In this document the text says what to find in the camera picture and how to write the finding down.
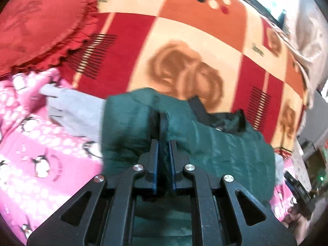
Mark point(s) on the red heart-shaped ruffled pillow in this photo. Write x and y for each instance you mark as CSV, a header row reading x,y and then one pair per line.
x,y
38,23

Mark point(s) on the grey cloth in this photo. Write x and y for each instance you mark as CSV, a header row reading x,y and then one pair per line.
x,y
76,112

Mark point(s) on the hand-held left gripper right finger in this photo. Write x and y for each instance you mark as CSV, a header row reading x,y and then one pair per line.
x,y
174,169

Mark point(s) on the green quilted puffer jacket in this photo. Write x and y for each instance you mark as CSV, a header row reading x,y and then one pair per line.
x,y
225,153

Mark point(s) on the rose print checked blanket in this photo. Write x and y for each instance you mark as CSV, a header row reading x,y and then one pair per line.
x,y
205,30

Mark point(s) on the person's right hand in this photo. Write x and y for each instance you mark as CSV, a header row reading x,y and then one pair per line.
x,y
294,219

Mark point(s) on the cream curtain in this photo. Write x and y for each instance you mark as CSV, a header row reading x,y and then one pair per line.
x,y
305,30

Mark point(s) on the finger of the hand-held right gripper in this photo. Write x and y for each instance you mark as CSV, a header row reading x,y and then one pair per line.
x,y
289,178

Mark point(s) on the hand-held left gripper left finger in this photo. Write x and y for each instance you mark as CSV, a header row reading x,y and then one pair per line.
x,y
154,169

